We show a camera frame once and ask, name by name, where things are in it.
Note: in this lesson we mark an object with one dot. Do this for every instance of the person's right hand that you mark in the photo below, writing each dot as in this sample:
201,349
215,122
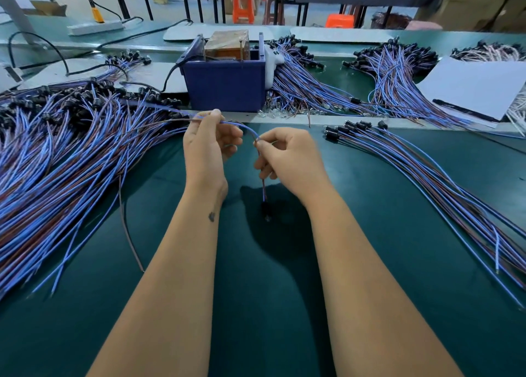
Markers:
296,163

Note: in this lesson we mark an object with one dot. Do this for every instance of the person's left hand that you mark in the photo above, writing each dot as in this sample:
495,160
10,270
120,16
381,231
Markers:
205,155

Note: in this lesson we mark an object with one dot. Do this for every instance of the blue plastic tester box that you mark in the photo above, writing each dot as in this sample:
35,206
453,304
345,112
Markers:
222,89

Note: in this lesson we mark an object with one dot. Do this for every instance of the person's right forearm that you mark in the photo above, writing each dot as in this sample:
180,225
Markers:
374,299

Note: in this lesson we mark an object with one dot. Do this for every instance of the person's left forearm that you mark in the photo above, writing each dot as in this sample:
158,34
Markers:
160,299

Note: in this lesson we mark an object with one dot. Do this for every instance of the white power strip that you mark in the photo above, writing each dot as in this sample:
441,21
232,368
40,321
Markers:
95,28

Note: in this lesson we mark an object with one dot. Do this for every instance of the white flat mat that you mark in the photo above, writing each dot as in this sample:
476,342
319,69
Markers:
152,77
343,35
223,32

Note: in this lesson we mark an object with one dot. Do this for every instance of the brown cardboard block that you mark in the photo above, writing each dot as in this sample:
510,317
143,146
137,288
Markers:
227,46

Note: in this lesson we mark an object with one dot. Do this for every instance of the orange plastic stool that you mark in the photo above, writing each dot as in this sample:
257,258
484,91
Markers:
243,8
340,21

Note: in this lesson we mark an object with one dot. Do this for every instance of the orange plug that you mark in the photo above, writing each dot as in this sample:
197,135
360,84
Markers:
98,15

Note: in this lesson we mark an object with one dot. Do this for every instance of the black pen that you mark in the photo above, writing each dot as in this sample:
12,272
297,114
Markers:
467,111

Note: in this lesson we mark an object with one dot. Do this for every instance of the pink plastic stool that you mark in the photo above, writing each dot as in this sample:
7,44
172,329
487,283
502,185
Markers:
423,26

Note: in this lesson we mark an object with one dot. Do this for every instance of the white paper sheet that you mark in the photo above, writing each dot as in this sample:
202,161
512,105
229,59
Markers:
475,87

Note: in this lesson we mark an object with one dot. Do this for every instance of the white plastic device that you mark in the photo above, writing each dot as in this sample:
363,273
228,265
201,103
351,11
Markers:
8,78

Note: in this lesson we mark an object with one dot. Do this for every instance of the open cardboard box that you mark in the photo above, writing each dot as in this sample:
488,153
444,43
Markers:
48,9

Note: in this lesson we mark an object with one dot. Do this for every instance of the grey metal pole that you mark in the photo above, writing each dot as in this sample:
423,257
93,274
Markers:
15,5

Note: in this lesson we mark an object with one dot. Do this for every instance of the stack of large cardboard boxes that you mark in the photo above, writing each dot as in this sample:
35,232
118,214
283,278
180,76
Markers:
481,3

